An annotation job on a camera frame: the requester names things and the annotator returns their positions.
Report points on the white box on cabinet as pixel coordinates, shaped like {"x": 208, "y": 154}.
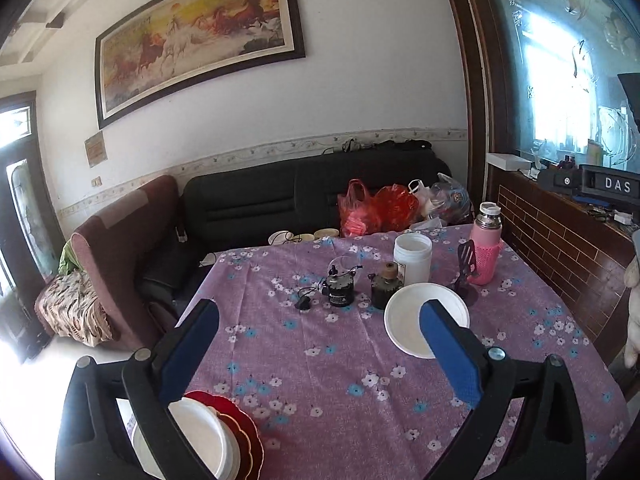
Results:
{"x": 508, "y": 162}

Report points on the black round device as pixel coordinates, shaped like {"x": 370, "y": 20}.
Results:
{"x": 339, "y": 285}

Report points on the patterned blanket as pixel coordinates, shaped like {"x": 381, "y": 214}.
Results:
{"x": 69, "y": 307}

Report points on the white plastic jar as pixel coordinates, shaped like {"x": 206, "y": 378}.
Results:
{"x": 413, "y": 255}

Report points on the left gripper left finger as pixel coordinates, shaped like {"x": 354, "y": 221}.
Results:
{"x": 93, "y": 442}

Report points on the red scalloped plate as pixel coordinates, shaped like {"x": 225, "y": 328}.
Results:
{"x": 244, "y": 430}

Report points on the wall switch plate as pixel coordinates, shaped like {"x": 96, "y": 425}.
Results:
{"x": 96, "y": 180}

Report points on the gloved right hand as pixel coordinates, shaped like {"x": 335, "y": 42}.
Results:
{"x": 632, "y": 282}

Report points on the dark jar with twine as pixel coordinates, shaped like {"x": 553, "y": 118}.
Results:
{"x": 384, "y": 284}

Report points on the dark wooden door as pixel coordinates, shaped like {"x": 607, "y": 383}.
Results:
{"x": 31, "y": 238}

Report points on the black small adapter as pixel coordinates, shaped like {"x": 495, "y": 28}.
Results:
{"x": 303, "y": 304}

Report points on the pink thermos bottle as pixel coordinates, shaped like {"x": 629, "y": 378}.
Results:
{"x": 486, "y": 235}

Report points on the green cloth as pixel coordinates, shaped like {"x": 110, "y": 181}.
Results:
{"x": 68, "y": 260}

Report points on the black sofa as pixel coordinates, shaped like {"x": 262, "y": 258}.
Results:
{"x": 241, "y": 208}

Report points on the small wall certificate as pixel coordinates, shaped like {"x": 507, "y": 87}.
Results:
{"x": 95, "y": 149}

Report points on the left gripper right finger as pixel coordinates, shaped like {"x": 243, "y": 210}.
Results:
{"x": 548, "y": 440}

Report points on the purple phone stand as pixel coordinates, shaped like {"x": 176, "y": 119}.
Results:
{"x": 467, "y": 269}

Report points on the clear plastic bag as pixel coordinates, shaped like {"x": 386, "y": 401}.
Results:
{"x": 429, "y": 203}

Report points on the wooden mirror cabinet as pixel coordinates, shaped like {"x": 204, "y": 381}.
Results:
{"x": 552, "y": 88}

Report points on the horse painting framed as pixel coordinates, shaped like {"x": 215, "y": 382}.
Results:
{"x": 169, "y": 45}

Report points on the cartoon printed bag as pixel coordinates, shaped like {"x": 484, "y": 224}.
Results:
{"x": 451, "y": 201}

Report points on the red plastic bag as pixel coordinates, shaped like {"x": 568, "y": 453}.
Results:
{"x": 392, "y": 208}

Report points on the purple floral tablecloth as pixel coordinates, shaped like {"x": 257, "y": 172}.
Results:
{"x": 330, "y": 394}

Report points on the maroon armchair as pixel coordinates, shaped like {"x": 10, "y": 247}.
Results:
{"x": 111, "y": 244}

